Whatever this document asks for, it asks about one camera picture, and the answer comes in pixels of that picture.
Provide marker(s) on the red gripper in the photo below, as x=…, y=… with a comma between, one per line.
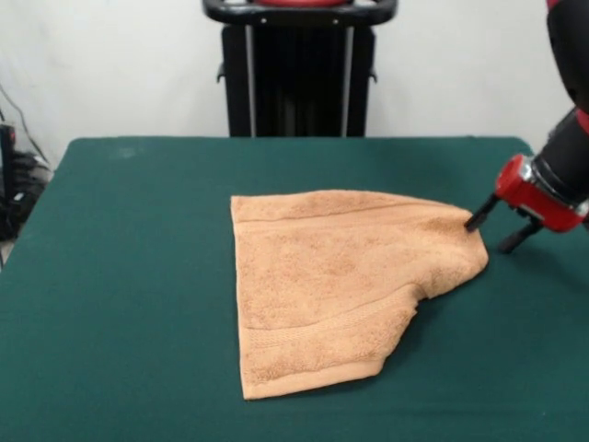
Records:
x=534, y=198

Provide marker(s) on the peach terry towel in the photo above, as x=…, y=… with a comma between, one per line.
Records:
x=331, y=276

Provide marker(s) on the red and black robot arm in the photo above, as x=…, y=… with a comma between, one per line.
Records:
x=568, y=115

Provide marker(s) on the red robot base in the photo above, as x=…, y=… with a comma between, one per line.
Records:
x=299, y=2

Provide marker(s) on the dark green table cloth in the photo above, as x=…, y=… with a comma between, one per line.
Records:
x=115, y=299

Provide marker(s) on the black bag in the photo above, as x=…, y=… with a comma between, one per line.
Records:
x=14, y=216

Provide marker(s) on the black box with red mark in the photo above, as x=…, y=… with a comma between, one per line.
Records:
x=7, y=156

